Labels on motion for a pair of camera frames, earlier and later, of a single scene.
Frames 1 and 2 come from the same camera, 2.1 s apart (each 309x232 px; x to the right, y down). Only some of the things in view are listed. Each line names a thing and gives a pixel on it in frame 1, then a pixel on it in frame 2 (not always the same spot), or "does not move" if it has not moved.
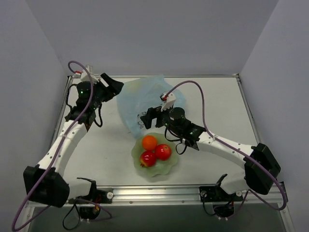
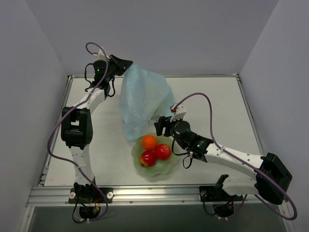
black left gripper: x=104 y=89 → x=119 y=64
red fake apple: x=162 y=151 does not move
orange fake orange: x=149 y=142 does not move
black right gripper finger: x=152 y=113 → x=160 y=125
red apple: x=147 y=158 does not move
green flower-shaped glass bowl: x=161 y=167 does not move
